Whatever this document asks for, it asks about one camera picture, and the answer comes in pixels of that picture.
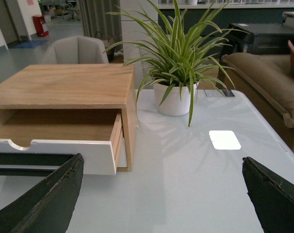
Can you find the white drawer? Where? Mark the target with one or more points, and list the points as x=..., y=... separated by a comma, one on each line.
x=96, y=134

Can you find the red fire extinguisher box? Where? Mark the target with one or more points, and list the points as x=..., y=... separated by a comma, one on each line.
x=40, y=25

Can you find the wooden drawer cabinet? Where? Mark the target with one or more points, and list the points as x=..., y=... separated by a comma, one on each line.
x=90, y=86

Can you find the white plant pot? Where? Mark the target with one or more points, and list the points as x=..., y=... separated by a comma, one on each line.
x=172, y=102

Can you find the grey armchair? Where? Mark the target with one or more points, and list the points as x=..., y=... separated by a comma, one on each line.
x=76, y=50

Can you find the brown sofa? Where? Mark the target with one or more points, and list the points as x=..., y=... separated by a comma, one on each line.
x=268, y=83

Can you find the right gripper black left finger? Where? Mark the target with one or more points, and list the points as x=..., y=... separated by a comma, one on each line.
x=48, y=206

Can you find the green spider plant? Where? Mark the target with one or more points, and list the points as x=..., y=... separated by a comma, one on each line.
x=175, y=59

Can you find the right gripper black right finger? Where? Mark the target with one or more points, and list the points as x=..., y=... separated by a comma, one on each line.
x=271, y=195

